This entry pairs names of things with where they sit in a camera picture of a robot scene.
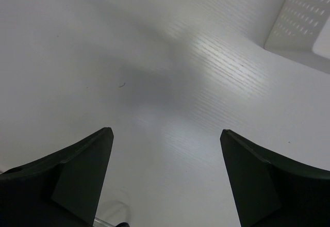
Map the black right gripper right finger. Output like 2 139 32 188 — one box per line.
220 129 329 226

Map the white plastic bin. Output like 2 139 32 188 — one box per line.
264 0 329 74

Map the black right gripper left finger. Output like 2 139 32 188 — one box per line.
1 127 114 226

